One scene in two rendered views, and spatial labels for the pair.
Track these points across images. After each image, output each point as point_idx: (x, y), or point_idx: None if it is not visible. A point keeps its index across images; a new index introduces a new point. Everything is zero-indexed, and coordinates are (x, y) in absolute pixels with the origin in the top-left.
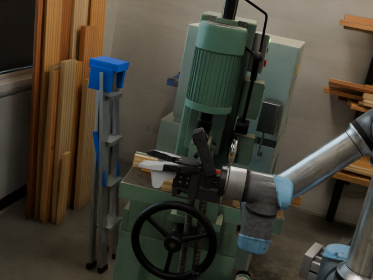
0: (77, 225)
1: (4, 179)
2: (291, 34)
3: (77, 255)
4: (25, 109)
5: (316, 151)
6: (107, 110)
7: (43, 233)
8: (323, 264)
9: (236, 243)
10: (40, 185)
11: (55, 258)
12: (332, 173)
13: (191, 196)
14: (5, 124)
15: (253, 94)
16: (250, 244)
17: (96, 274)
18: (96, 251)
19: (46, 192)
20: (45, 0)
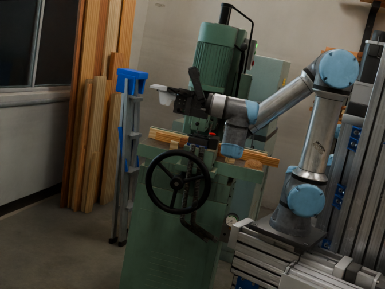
0: (102, 214)
1: (44, 174)
2: None
3: (101, 234)
4: (63, 117)
5: (278, 90)
6: (130, 109)
7: (74, 217)
8: (285, 178)
9: (227, 192)
10: (73, 179)
11: (83, 234)
12: (290, 105)
13: (187, 112)
14: (47, 127)
15: (243, 84)
16: (228, 149)
17: (117, 246)
18: (118, 233)
19: (78, 184)
20: (83, 27)
